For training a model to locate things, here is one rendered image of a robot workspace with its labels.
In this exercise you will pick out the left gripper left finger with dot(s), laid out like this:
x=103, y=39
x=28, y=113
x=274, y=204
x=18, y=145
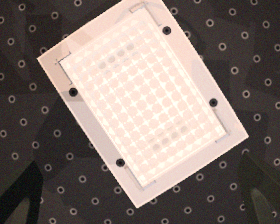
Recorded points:
x=21, y=191

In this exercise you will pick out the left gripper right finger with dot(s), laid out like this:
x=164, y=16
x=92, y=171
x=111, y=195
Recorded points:
x=258, y=180

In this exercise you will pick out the white well plate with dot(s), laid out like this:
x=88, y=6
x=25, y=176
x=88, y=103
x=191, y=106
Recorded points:
x=192, y=131

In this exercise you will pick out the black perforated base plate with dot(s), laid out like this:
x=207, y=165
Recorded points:
x=237, y=40

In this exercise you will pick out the white flat plate with slots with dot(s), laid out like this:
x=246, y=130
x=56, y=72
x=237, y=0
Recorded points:
x=235, y=133

